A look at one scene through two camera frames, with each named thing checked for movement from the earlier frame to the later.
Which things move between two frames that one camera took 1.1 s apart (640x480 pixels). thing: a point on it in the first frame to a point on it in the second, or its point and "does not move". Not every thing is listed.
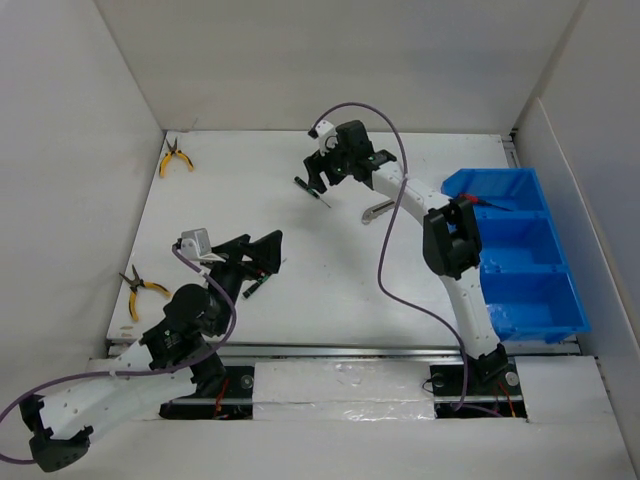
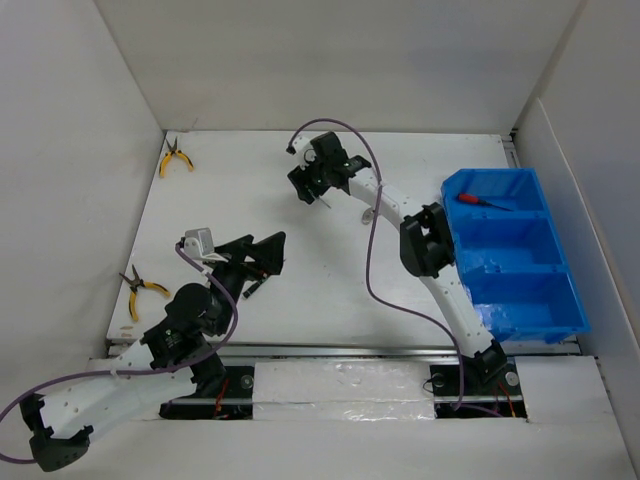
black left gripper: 264,252 does not move
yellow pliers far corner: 173,150 does not move
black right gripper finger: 332,178 to 311,191
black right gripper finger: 313,165 to 304,182
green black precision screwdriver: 310,190 does not move
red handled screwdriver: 475,199 does not move
